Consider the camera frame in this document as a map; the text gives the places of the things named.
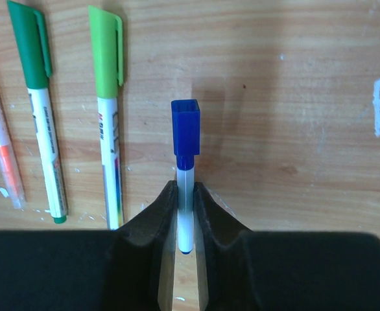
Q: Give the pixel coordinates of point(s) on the blue pen cap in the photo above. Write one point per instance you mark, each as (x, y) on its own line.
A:
(185, 132)

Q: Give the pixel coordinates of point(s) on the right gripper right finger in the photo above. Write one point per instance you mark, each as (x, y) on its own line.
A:
(242, 269)

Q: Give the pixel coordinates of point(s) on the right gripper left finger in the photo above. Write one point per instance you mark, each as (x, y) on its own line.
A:
(130, 268)

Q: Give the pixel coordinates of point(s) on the light green pen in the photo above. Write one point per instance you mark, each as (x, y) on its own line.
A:
(106, 30)

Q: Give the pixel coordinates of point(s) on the white pen green tip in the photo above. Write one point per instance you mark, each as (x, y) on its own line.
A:
(32, 40)

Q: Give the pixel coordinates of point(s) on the orange pen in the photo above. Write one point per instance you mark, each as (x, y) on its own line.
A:
(9, 167)

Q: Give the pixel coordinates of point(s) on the white grey pen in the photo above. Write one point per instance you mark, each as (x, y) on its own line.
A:
(185, 177)

